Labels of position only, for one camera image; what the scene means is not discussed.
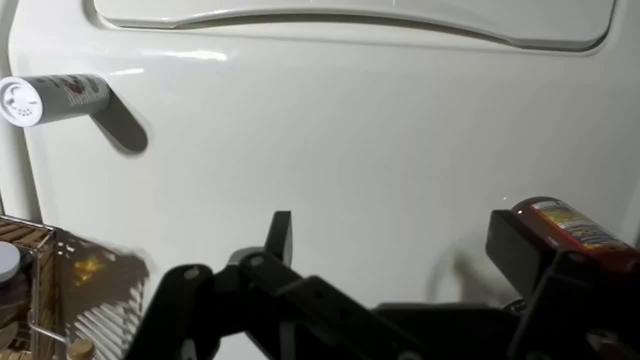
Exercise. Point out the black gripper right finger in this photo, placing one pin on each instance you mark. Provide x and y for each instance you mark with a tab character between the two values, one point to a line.
566	306

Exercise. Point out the small white pill bottle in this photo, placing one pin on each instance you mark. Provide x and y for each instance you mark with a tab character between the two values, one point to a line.
52	98

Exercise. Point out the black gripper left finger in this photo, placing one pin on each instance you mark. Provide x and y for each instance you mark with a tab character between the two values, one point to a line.
220	306

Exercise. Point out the amber vinegar bottle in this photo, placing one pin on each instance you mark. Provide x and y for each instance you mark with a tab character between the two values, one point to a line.
572	230

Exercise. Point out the white dryer machine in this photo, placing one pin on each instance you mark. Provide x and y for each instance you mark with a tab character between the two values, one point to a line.
13	173

